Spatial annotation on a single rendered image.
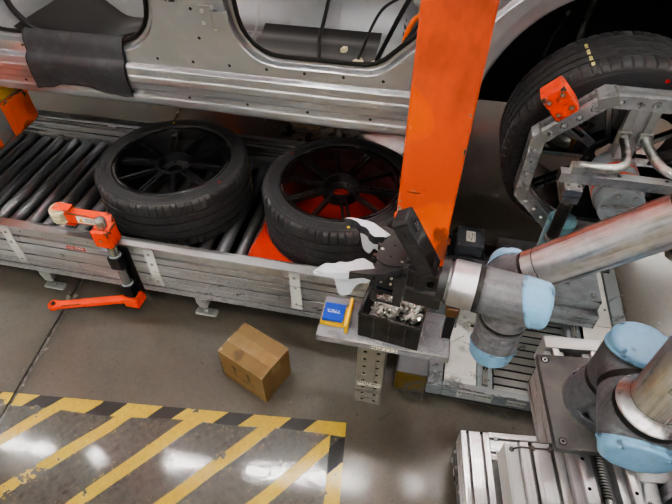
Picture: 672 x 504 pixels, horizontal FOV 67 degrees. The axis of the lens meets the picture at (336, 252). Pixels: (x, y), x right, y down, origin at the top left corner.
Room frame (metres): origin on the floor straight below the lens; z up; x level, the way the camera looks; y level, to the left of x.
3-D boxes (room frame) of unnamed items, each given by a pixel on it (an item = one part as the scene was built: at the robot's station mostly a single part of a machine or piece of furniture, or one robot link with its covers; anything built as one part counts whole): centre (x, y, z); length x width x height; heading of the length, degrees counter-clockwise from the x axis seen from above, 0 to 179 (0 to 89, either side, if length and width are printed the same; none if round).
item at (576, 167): (1.18, -0.74, 1.03); 0.19 x 0.18 x 0.11; 168
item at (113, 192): (1.84, 0.72, 0.39); 0.66 x 0.66 x 0.24
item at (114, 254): (1.40, 0.88, 0.30); 0.09 x 0.05 x 0.50; 78
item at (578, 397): (0.52, -0.56, 0.87); 0.15 x 0.15 x 0.10
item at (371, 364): (1.00, -0.13, 0.21); 0.10 x 0.10 x 0.42; 78
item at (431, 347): (0.99, -0.16, 0.44); 0.43 x 0.17 x 0.03; 78
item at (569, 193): (1.12, -0.65, 0.93); 0.09 x 0.05 x 0.05; 168
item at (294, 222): (1.69, -0.02, 0.39); 0.66 x 0.66 x 0.24
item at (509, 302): (0.49, -0.27, 1.21); 0.11 x 0.08 x 0.09; 70
